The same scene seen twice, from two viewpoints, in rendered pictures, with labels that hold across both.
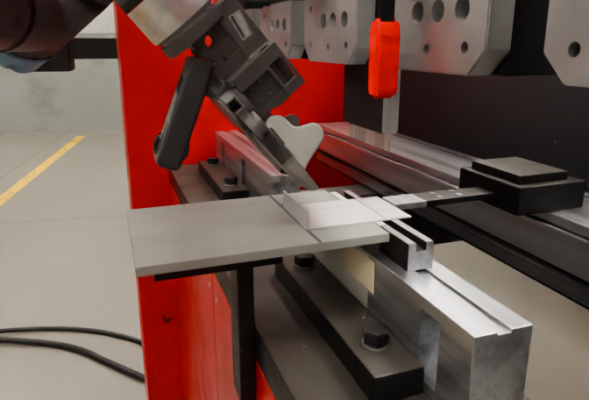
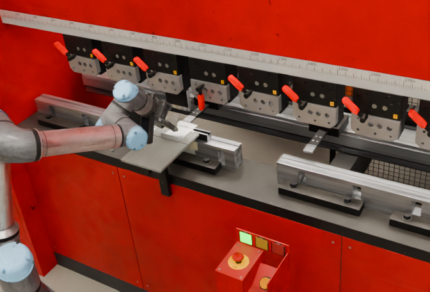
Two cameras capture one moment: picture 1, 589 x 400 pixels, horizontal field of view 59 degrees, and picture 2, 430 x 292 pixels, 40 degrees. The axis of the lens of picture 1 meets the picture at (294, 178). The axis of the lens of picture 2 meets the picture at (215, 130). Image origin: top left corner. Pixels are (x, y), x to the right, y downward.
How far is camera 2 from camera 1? 1.77 m
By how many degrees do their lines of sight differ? 37
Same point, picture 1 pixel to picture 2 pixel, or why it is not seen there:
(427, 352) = (219, 158)
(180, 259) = (165, 164)
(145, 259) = (157, 168)
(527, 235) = (219, 112)
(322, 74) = not seen: hidden behind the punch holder
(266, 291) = not seen: hidden behind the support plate
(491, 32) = (227, 98)
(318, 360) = (194, 173)
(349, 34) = (176, 87)
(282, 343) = (180, 173)
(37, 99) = not seen: outside the picture
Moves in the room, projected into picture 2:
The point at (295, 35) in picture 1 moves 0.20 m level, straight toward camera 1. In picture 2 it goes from (137, 77) to (167, 95)
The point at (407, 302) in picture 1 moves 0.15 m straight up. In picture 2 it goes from (212, 149) to (208, 116)
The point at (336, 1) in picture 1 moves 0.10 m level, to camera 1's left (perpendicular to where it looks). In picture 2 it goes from (167, 77) to (144, 87)
